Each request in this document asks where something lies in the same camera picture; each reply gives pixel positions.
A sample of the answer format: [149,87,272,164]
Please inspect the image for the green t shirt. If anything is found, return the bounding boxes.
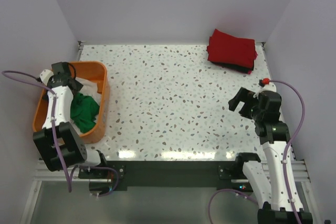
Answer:
[70,93,100,134]

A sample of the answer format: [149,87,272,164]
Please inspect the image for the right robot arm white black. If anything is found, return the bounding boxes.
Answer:
[228,88,313,223]

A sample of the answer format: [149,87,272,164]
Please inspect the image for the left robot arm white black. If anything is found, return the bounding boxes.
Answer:
[33,61,110,178]

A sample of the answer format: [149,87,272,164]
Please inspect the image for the folded black t shirt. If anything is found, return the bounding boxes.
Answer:
[212,62,254,74]

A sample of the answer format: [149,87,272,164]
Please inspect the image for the white t shirt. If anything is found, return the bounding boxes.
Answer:
[70,77,102,105]

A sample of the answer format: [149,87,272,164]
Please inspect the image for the orange plastic basket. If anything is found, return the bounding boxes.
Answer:
[33,61,110,144]

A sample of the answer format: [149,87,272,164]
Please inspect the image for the folded red t shirt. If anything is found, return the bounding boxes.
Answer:
[206,29,258,72]

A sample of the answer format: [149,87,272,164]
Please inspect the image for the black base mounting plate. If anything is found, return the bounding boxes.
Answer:
[78,161,253,193]

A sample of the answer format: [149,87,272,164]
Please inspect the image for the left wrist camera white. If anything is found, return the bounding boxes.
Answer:
[37,69,54,86]

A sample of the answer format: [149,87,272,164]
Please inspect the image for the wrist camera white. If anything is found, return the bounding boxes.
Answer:
[37,69,54,86]
[253,78,277,98]

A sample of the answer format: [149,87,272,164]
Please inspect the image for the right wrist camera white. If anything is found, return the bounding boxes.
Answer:
[253,78,277,98]

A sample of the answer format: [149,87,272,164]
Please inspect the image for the aluminium rail frame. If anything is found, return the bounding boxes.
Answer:
[19,155,313,224]

